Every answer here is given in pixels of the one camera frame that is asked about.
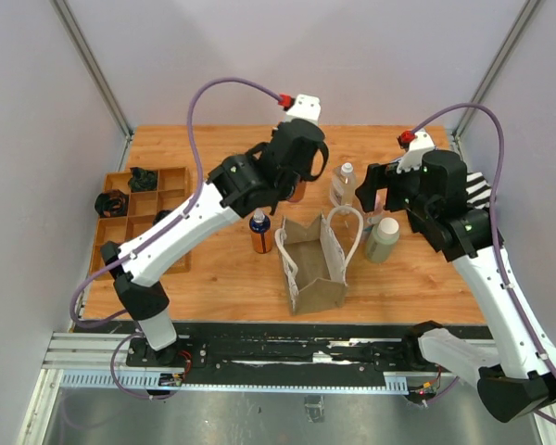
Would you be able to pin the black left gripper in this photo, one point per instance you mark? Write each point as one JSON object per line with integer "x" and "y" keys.
{"x": 307, "y": 176}

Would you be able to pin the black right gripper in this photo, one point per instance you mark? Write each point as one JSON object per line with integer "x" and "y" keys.
{"x": 384, "y": 176}

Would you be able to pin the pink cap bottle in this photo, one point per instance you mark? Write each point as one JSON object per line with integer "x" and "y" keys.
{"x": 375, "y": 216}

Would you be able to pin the blue cap bottle front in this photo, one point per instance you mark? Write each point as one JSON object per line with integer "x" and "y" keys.
{"x": 298, "y": 192}

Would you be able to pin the blue cap bottle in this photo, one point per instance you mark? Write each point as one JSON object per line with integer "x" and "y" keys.
{"x": 261, "y": 233}
{"x": 298, "y": 192}

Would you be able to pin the green bottle white cap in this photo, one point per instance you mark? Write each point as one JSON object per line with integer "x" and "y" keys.
{"x": 382, "y": 239}

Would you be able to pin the clear bottle white cap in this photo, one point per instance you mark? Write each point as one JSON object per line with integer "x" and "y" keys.
{"x": 343, "y": 185}

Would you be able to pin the blue cap bottle back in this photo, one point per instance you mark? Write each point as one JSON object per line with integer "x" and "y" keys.
{"x": 261, "y": 233}

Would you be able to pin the wooden compartment tray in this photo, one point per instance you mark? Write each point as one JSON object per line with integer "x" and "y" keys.
{"x": 174, "y": 187}

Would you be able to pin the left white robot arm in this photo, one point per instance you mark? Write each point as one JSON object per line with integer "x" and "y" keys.
{"x": 232, "y": 191}

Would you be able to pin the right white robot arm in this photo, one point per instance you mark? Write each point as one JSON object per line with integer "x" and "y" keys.
{"x": 448, "y": 206}

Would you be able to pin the beige canvas bag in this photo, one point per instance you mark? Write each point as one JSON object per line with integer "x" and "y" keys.
{"x": 314, "y": 264}

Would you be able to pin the black white striped cloth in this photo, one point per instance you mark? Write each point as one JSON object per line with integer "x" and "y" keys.
{"x": 478, "y": 191}

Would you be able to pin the dark blue rolled sock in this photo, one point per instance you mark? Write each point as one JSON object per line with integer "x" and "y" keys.
{"x": 160, "y": 216}

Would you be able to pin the dark green rolled sock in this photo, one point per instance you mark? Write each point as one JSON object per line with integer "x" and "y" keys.
{"x": 142, "y": 180}

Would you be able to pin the dark rolled sock orange pattern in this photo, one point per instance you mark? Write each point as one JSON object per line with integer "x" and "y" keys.
{"x": 112, "y": 203}

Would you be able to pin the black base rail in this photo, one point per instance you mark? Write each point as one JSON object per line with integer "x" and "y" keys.
{"x": 282, "y": 354}

